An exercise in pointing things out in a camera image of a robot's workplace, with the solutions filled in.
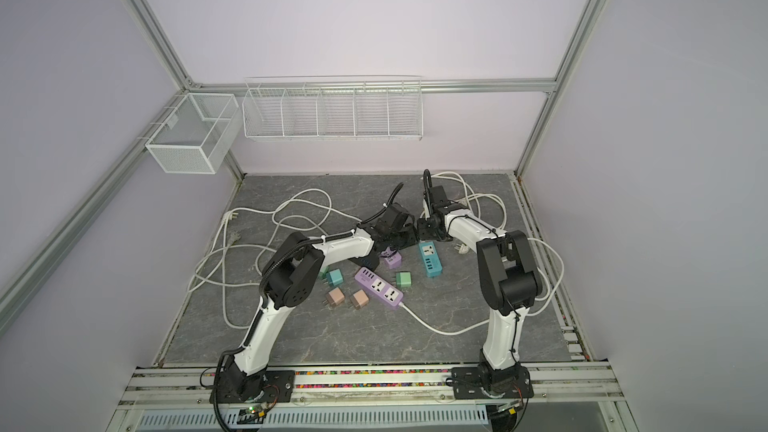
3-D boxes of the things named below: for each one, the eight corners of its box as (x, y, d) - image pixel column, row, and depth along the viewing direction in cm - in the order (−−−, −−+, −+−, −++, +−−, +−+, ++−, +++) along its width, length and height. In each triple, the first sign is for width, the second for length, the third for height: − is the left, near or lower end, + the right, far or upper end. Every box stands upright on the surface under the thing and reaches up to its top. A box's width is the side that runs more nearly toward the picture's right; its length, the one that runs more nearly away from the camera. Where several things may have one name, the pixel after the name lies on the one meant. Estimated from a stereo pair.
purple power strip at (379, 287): (352, 282, 93) (351, 278, 91) (364, 268, 96) (363, 264, 94) (395, 311, 87) (395, 308, 85) (406, 295, 90) (406, 292, 88)
